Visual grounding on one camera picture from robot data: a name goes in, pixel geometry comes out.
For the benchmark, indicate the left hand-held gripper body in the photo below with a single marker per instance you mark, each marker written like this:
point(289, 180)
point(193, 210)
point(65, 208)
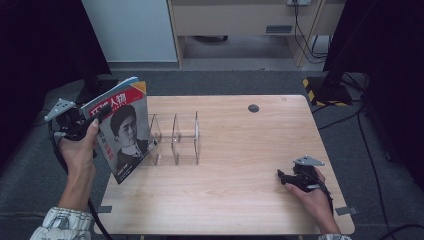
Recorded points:
point(71, 123)

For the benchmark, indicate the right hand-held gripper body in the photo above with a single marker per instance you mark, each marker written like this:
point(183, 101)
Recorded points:
point(305, 176)

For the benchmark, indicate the magazine with portrait cover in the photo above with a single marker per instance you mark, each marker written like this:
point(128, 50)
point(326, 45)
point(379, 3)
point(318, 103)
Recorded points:
point(125, 133)

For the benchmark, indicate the clear acrylic file rack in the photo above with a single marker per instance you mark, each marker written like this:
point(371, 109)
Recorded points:
point(185, 140)

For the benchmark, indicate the person's right hand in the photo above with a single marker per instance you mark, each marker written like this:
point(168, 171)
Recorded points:
point(316, 203)

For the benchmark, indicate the person's left hand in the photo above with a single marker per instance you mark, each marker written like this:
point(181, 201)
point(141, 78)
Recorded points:
point(80, 153)

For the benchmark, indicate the grey tape piece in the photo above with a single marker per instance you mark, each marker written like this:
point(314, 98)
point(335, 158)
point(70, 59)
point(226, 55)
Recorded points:
point(105, 209)
point(346, 211)

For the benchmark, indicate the patterned white right sleeve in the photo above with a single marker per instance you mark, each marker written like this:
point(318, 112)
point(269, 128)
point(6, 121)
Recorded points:
point(335, 237)

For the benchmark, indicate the patterned white sleeve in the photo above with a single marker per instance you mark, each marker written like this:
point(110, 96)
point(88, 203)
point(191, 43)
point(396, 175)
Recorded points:
point(63, 225)
point(335, 237)

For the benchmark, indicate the dark round table grommet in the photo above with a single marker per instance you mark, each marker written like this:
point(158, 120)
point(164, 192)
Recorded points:
point(253, 108)

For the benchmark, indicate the black curtain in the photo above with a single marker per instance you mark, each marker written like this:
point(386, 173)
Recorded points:
point(393, 50)
point(40, 50)

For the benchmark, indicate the white panel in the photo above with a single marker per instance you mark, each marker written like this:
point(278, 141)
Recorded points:
point(130, 30)

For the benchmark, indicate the patterned white left sleeve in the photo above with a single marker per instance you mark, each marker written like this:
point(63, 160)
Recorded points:
point(63, 225)

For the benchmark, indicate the beige wooden cabinet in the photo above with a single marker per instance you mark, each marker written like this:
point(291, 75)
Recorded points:
point(233, 20)

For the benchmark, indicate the white power strip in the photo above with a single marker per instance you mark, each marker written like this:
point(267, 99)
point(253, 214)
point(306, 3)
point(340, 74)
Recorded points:
point(299, 2)

